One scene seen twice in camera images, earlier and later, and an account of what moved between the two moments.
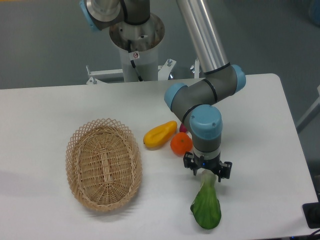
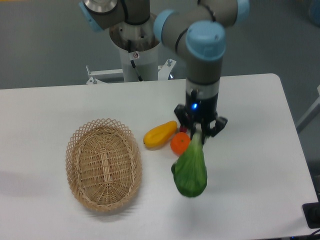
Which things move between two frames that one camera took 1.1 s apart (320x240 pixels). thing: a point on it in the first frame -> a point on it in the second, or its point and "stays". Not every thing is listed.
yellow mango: [158, 136] stays
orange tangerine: [181, 143] stays
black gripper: [194, 161] -> [201, 107]
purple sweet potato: [182, 128] stays
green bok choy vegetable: [206, 208] -> [190, 170]
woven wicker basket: [104, 164] stays
